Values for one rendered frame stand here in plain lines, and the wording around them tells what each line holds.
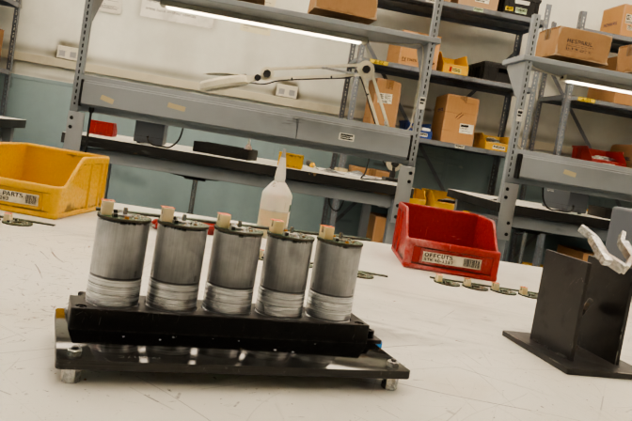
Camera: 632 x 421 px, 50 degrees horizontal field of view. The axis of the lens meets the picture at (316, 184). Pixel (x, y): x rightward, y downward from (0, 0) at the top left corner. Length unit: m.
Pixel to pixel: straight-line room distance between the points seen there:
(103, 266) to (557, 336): 0.29
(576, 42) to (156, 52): 2.87
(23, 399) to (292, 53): 4.61
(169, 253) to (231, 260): 0.03
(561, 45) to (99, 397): 2.83
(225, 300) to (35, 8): 4.77
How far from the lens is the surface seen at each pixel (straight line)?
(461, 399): 0.35
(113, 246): 0.32
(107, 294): 0.33
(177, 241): 0.33
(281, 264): 0.34
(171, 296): 0.33
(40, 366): 0.32
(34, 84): 5.01
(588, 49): 3.08
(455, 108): 4.59
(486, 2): 4.66
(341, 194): 2.77
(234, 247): 0.33
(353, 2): 2.80
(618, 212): 0.90
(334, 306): 0.36
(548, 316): 0.48
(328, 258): 0.35
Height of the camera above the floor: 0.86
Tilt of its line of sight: 3 degrees down
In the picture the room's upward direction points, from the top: 9 degrees clockwise
